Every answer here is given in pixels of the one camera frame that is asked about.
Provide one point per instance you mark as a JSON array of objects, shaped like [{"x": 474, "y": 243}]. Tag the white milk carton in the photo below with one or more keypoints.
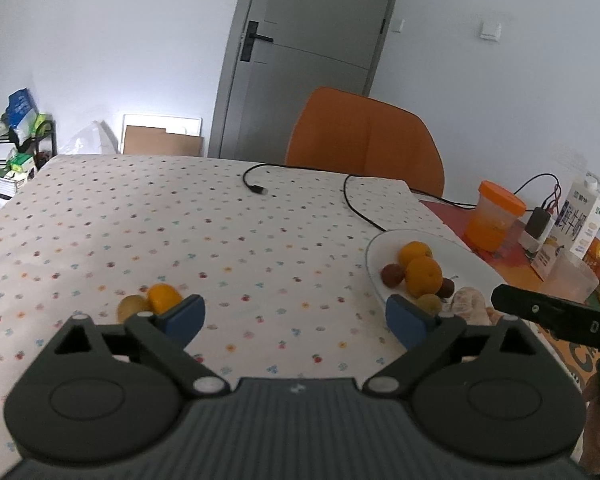
[{"x": 582, "y": 215}]

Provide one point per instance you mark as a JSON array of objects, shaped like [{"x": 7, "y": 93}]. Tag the brown cardboard sheet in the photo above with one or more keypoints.
[{"x": 160, "y": 142}]

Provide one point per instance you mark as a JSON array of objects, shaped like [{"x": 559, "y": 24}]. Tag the orange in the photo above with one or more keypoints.
[
  {"x": 414, "y": 254},
  {"x": 164, "y": 297},
  {"x": 422, "y": 276}
]

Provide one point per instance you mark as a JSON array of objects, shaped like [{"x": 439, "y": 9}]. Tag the white light switch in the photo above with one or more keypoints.
[{"x": 490, "y": 30}]

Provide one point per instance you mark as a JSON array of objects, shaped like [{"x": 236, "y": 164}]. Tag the clear plastic cup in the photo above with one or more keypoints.
[{"x": 572, "y": 275}]

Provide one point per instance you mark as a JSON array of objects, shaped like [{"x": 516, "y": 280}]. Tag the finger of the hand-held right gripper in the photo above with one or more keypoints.
[{"x": 522, "y": 302}]

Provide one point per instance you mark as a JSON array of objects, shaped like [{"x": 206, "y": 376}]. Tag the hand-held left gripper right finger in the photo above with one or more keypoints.
[{"x": 405, "y": 321}]

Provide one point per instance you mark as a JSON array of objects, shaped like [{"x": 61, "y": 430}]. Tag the green and white box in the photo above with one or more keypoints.
[{"x": 21, "y": 161}]

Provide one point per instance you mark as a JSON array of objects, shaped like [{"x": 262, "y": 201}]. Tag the blue and white bag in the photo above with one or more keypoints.
[{"x": 21, "y": 110}]

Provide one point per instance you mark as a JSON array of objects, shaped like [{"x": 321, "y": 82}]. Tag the clear plastic bag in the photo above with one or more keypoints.
[{"x": 92, "y": 140}]

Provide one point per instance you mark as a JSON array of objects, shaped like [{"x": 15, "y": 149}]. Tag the grey door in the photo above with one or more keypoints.
[{"x": 305, "y": 60}]

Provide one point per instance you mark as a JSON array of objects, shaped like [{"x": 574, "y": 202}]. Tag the black power adapter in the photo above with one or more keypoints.
[{"x": 539, "y": 222}]

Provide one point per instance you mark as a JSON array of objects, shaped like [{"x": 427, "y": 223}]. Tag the person's right hand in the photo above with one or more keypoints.
[{"x": 597, "y": 435}]

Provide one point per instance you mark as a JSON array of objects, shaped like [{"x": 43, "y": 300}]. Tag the orange chair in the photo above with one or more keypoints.
[{"x": 365, "y": 140}]

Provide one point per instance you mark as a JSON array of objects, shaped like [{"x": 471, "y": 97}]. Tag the small white wall switch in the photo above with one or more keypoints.
[{"x": 400, "y": 25}]

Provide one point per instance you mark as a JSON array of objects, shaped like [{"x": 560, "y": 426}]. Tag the dark red plum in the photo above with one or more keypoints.
[
  {"x": 392, "y": 275},
  {"x": 447, "y": 287}
]

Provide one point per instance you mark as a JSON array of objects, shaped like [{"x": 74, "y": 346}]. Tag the small white box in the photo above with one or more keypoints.
[{"x": 547, "y": 257}]

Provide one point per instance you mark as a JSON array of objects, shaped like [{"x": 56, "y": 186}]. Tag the white plate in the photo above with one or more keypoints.
[{"x": 460, "y": 260}]

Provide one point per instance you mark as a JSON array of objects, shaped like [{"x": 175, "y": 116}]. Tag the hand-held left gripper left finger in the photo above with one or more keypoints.
[{"x": 186, "y": 321}]

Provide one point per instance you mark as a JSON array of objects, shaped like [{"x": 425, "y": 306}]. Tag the black metal rack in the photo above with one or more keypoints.
[{"x": 45, "y": 145}]

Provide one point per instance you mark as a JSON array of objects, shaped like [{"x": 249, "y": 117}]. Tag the red placemat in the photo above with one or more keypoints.
[{"x": 455, "y": 220}]

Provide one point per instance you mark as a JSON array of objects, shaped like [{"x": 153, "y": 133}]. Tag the pale green round fruit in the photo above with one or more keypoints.
[{"x": 430, "y": 304}]

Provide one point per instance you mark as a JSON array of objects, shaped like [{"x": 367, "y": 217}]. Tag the white board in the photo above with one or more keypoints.
[{"x": 180, "y": 121}]

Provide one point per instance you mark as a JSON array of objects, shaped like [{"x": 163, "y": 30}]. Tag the orange lidded container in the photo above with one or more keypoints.
[{"x": 495, "y": 215}]

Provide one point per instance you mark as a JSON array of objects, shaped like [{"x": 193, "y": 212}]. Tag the brown kiwi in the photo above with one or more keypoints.
[{"x": 130, "y": 307}]

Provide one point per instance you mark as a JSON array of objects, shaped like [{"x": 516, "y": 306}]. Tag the green and white packet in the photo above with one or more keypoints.
[{"x": 40, "y": 125}]

